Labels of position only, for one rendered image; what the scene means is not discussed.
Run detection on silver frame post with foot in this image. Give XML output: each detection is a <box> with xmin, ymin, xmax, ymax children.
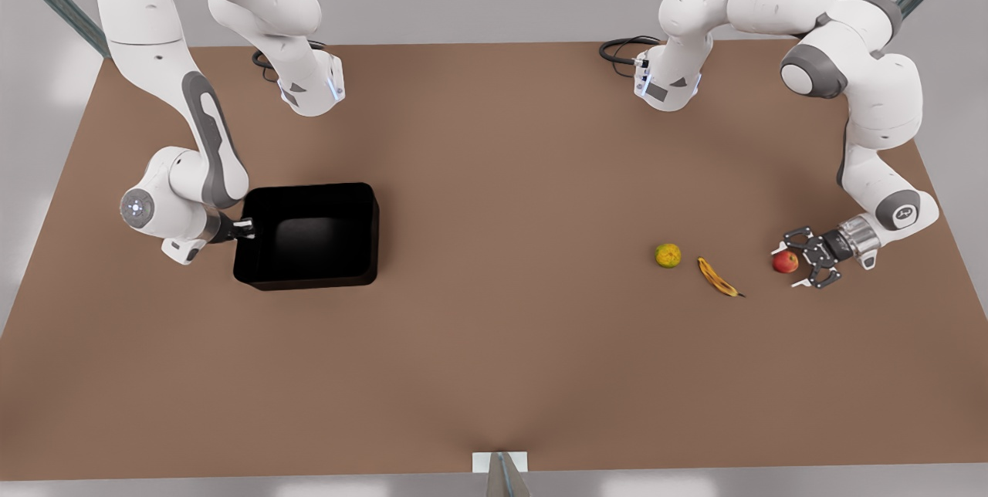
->
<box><xmin>472</xmin><ymin>451</ymin><xmax>533</xmax><ymax>497</ymax></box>

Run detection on black storage box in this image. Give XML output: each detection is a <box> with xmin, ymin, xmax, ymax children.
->
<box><xmin>233</xmin><ymin>182</ymin><xmax>380</xmax><ymax>291</ymax></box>

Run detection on black cable loop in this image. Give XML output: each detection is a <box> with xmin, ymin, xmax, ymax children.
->
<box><xmin>599</xmin><ymin>35</ymin><xmax>665</xmax><ymax>79</ymax></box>
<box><xmin>252</xmin><ymin>39</ymin><xmax>329</xmax><ymax>86</ymax></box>

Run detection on yellow spotted banana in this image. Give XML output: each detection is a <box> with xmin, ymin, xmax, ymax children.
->
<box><xmin>698</xmin><ymin>256</ymin><xmax>746</xmax><ymax>299</ymax></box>

